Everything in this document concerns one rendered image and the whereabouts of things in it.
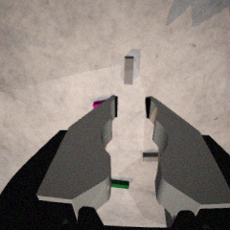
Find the magenta block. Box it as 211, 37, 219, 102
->
93, 100, 104, 108

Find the green rod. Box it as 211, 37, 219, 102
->
111, 179, 129, 189

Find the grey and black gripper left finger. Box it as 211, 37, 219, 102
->
0, 95, 118, 230

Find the grey rectangular block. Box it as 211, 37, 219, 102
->
124, 57, 134, 84
143, 152, 158, 162

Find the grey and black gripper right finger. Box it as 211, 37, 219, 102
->
145, 96, 230, 230

